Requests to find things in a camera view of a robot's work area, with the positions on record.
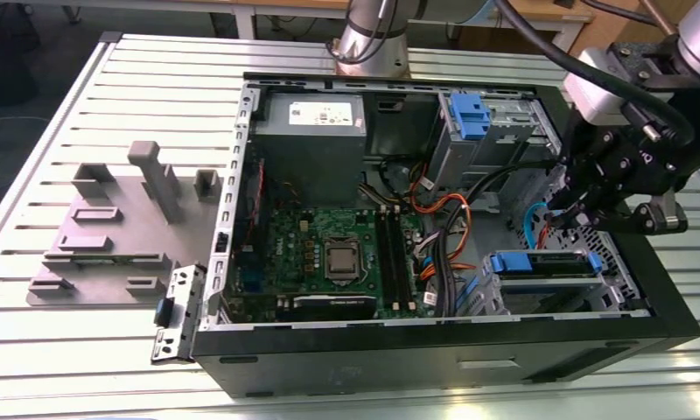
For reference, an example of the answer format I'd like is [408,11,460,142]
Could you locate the wooden cabinet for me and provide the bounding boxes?
[571,0,696,62]

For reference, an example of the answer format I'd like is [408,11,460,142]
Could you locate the metal optical drive cage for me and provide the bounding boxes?
[428,90,564,190]

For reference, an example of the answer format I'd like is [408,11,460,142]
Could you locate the thick black cable bundle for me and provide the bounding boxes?
[431,159,561,317]

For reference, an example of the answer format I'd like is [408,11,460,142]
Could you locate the brown arm hose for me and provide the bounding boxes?
[639,0,679,37]

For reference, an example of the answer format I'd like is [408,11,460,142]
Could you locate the thin red wire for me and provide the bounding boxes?
[241,157,268,255]

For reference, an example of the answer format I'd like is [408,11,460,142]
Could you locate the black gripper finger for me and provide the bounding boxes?
[548,125,612,218]
[564,195,691,236]

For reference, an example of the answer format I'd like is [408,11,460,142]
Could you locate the orange and yellow wire bundle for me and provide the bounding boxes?
[411,192,481,282]

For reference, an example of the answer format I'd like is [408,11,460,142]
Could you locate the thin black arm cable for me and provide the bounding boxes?
[324,0,401,62]

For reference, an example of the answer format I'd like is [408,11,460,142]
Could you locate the grey parts rack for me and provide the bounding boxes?
[25,139,224,310]

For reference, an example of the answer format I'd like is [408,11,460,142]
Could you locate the grey power supply unit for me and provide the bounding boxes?
[249,91,369,209]

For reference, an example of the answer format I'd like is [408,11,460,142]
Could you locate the blue drive cage latch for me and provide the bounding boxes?
[449,92,493,142]

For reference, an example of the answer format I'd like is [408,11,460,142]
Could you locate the black RAM slot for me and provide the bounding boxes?
[374,206,403,310]

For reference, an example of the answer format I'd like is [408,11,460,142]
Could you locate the thick black arm hose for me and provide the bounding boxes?
[491,0,696,146]

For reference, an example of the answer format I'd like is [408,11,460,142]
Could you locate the blue floor cable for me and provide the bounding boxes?
[0,114,53,196]

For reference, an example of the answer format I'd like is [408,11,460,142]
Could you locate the CPU socket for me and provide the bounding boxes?
[320,235,369,288]

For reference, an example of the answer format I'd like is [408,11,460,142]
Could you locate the black graphics card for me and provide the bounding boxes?
[276,295,379,323]

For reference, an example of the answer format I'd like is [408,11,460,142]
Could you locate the metal disk bay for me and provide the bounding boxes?
[476,247,644,317]

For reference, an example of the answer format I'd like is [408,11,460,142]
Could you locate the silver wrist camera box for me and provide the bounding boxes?
[563,47,640,129]

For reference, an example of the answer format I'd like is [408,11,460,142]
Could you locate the metal expansion slot bracket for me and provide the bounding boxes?
[149,263,210,367]

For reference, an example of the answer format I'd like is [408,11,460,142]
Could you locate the silver CPU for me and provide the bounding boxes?
[328,248,360,278]

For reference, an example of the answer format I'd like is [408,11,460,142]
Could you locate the hard disk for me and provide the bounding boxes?
[488,248,607,282]

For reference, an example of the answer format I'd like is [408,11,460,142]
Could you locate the black wrist mount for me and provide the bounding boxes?
[611,37,687,94]

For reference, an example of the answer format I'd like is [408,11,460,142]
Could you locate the blue data wire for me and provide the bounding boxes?
[523,200,561,249]

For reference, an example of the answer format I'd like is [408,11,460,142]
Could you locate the green RAM stick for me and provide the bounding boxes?
[62,257,130,267]

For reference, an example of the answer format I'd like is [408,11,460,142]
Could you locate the wooden desk with white frame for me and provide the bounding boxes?
[209,0,596,56]

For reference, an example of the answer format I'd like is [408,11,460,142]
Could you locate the yellow and black power wires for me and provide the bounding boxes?
[358,181,403,210]

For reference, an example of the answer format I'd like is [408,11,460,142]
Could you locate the black open PC case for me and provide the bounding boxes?
[189,72,700,399]

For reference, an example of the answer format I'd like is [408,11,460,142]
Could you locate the green motherboard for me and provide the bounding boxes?
[226,207,440,323]

